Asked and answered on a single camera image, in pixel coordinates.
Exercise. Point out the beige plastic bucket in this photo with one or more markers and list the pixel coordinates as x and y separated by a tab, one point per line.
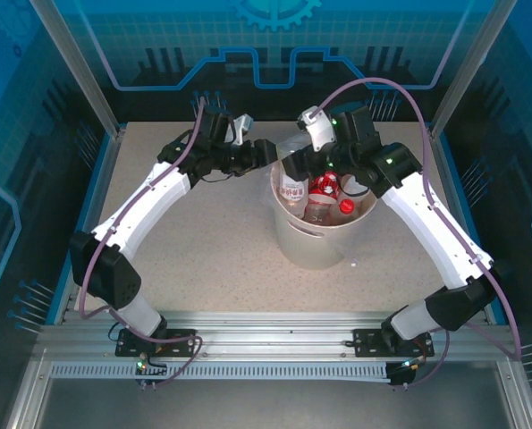
292	145

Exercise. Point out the beige plastic bin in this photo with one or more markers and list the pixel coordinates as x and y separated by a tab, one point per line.
310	250

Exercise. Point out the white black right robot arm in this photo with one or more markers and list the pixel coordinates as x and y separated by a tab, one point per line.
431	228

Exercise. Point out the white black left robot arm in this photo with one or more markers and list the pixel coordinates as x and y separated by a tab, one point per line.
140	205

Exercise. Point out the aluminium frame post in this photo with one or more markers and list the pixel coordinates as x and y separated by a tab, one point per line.
469	67
78	67

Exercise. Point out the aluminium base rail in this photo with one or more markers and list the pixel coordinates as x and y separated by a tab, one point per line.
270	335

